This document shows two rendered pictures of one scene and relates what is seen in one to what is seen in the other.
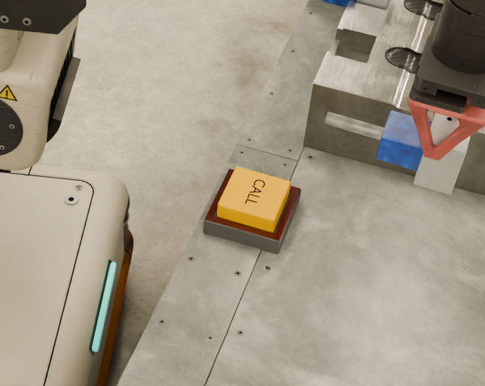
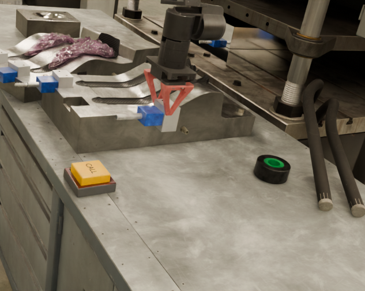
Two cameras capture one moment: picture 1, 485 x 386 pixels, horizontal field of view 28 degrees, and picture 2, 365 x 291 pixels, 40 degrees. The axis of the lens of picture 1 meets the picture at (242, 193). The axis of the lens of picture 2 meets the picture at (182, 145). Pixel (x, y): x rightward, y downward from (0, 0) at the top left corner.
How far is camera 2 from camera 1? 0.56 m
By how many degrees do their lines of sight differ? 44
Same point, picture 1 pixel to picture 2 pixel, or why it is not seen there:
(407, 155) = (157, 119)
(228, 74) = not seen: outside the picture
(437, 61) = (168, 68)
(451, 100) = (180, 81)
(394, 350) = (189, 201)
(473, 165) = (151, 132)
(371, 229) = (136, 170)
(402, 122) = (146, 108)
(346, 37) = (67, 101)
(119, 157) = not seen: outside the picture
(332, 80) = (86, 114)
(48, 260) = not seen: outside the picture
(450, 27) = (172, 51)
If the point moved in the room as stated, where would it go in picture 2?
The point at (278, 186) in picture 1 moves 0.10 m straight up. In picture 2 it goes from (97, 163) to (102, 118)
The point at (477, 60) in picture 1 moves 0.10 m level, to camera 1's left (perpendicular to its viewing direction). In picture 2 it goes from (183, 62) to (145, 66)
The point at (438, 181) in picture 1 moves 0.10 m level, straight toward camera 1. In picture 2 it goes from (170, 126) to (195, 148)
